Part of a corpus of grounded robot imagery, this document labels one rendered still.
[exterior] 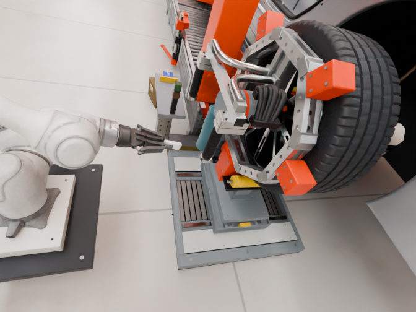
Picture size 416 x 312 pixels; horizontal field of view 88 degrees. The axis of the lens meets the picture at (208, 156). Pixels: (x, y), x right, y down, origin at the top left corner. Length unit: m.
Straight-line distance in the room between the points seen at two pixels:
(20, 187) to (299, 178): 0.89
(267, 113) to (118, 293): 1.10
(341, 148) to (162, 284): 1.07
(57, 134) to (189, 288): 1.06
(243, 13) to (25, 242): 1.29
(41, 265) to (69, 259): 0.09
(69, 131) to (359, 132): 0.74
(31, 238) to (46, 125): 0.60
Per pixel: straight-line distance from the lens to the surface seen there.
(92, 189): 1.19
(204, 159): 0.74
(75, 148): 0.53
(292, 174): 0.69
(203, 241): 1.35
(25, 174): 0.93
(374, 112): 0.79
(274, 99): 0.64
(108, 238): 1.40
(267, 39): 0.92
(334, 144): 0.71
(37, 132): 0.58
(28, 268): 1.11
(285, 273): 1.62
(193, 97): 0.98
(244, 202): 1.38
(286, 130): 0.89
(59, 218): 1.10
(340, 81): 0.64
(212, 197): 1.41
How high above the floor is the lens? 1.32
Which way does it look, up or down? 48 degrees down
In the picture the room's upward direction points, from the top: 24 degrees clockwise
